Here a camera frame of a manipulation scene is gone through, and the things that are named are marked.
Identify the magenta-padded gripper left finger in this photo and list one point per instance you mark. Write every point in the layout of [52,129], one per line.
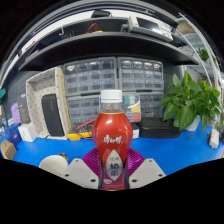
[79,173]

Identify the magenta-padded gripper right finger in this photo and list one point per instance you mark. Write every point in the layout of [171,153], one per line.
[148,173]

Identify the red drink bottle white cap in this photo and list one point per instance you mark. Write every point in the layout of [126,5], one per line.
[112,136]

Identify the white cup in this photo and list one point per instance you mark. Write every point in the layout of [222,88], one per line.
[53,166]

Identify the yellow multimeter with red leads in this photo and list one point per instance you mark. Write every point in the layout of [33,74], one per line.
[78,135]

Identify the black box with white label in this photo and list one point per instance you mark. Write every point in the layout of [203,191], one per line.
[135,130]

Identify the flat black case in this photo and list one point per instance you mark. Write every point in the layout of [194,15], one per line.
[156,128]

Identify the grey small-parts drawer cabinet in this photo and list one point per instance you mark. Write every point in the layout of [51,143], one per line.
[140,74]
[90,76]
[81,111]
[151,104]

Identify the small white box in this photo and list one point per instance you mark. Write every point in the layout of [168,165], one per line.
[27,132]

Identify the clear organizer box colourful parts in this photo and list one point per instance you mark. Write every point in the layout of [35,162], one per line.
[132,108]

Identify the white power adapter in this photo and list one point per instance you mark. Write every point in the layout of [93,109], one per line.
[214,138]

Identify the brown cardboard box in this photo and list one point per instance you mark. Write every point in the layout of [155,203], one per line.
[7,150]

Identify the green potted plant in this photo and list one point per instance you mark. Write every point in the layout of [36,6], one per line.
[188,100]

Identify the white perforated tray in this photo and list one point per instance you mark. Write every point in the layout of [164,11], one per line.
[36,100]

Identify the dark grey flat box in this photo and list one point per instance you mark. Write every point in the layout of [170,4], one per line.
[24,108]

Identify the white shelf unit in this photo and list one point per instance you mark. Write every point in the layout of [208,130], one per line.
[205,56]

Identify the white bench instrument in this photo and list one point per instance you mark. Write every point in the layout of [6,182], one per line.
[150,28]

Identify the black overhead lamp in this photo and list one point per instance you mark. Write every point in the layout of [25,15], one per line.
[101,13]

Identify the black wall shelf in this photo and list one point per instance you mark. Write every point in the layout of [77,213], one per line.
[106,46]

